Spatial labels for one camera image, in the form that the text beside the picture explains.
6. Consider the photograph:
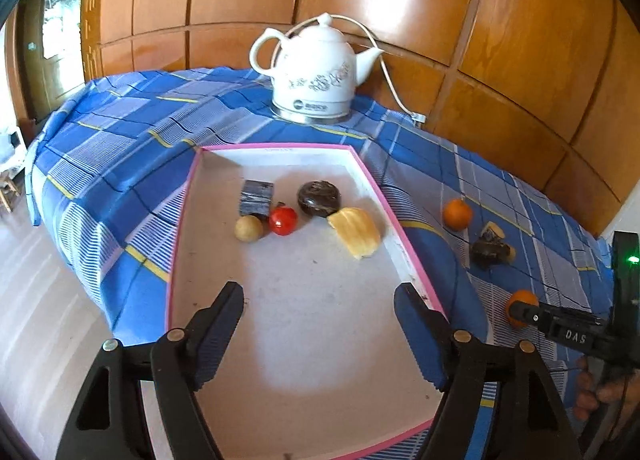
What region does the white ceramic electric kettle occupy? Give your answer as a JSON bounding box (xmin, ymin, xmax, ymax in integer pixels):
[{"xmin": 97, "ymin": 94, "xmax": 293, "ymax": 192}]
[{"xmin": 249, "ymin": 12, "xmax": 386, "ymax": 123}]

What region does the orange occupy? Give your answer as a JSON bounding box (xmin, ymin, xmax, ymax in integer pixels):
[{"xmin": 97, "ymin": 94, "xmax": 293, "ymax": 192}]
[
  {"xmin": 443, "ymin": 198, "xmax": 474, "ymax": 231},
  {"xmin": 505, "ymin": 290, "xmax": 540, "ymax": 329}
]

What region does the yellow ridged chunk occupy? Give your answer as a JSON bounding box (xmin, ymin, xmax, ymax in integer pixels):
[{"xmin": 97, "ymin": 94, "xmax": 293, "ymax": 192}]
[{"xmin": 327, "ymin": 207, "xmax": 382, "ymax": 261}]

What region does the wooden door with glass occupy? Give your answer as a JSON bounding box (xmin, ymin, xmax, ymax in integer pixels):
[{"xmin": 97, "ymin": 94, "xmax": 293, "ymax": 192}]
[{"xmin": 0, "ymin": 0, "xmax": 88, "ymax": 121}]

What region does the small tan longan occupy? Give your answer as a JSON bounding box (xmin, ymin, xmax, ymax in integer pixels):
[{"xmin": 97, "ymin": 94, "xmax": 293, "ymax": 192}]
[{"xmin": 235, "ymin": 215, "xmax": 264, "ymax": 243}]

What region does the blue plaid tablecloth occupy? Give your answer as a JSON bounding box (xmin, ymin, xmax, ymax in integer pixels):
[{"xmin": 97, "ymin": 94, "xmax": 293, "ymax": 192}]
[{"xmin": 25, "ymin": 67, "xmax": 618, "ymax": 460}]

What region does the pink-rimmed white tray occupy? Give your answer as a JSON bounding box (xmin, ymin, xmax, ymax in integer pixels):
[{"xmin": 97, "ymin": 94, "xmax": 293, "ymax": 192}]
[{"xmin": 165, "ymin": 142, "xmax": 448, "ymax": 460}]

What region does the dark brown passion fruit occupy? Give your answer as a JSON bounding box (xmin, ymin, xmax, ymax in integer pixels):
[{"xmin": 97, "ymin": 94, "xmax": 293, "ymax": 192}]
[
  {"xmin": 297, "ymin": 181, "xmax": 342, "ymax": 218},
  {"xmin": 471, "ymin": 235, "xmax": 508, "ymax": 269}
]

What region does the white power cord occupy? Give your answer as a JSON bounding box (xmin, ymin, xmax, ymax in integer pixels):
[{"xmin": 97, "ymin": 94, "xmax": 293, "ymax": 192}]
[{"xmin": 287, "ymin": 14, "xmax": 427, "ymax": 125}]

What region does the small wooden stool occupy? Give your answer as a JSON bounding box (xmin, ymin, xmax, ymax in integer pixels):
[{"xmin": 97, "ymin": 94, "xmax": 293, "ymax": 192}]
[{"xmin": 0, "ymin": 175, "xmax": 18, "ymax": 213}]

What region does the person's right hand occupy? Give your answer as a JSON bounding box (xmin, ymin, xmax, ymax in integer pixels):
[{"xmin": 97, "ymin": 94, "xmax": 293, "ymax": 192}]
[{"xmin": 572, "ymin": 357, "xmax": 628, "ymax": 423}]

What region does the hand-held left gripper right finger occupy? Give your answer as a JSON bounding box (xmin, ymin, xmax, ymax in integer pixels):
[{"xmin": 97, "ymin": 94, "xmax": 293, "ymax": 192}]
[{"xmin": 393, "ymin": 282, "xmax": 583, "ymax": 460}]

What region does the red cherry tomato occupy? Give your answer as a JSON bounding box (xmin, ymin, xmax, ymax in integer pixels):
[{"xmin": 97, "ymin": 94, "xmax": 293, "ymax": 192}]
[{"xmin": 269, "ymin": 206, "xmax": 299, "ymax": 237}]

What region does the small dark block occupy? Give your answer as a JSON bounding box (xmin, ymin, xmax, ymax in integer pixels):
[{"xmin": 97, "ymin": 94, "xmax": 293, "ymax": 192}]
[{"xmin": 238, "ymin": 180, "xmax": 275, "ymax": 221}]

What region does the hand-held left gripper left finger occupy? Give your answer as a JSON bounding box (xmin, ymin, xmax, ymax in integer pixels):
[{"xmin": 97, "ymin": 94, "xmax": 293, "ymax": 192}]
[{"xmin": 55, "ymin": 281, "xmax": 246, "ymax": 460}]

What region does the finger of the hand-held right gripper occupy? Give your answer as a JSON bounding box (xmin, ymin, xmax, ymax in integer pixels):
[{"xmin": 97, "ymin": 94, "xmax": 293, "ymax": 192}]
[{"xmin": 509, "ymin": 301, "xmax": 548, "ymax": 328}]

